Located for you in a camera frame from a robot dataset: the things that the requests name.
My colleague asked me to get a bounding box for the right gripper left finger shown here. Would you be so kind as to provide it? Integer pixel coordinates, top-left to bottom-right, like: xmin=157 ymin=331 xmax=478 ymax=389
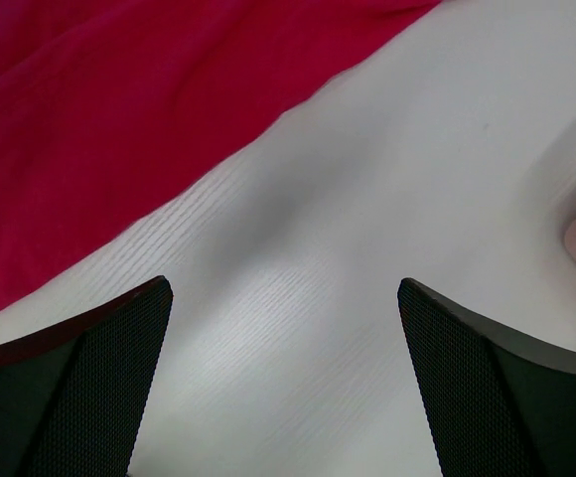
xmin=0 ymin=276 xmax=173 ymax=476

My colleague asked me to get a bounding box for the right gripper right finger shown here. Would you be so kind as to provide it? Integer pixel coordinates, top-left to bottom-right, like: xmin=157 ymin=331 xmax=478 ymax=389
xmin=397 ymin=278 xmax=576 ymax=476

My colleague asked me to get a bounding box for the magenta t shirt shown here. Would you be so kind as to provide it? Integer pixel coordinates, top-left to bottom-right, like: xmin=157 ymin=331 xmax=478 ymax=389
xmin=0 ymin=1 xmax=432 ymax=311

